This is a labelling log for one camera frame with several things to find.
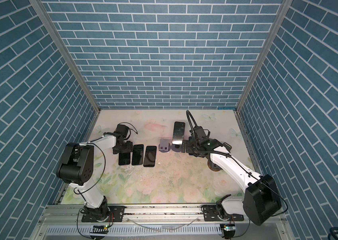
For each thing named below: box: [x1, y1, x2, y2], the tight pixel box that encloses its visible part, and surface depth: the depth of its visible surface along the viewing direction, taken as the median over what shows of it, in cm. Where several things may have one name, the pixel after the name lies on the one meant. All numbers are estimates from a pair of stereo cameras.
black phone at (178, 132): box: [172, 121, 186, 144], surface depth 96 cm
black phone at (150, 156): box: [143, 145, 157, 167], surface depth 95 cm
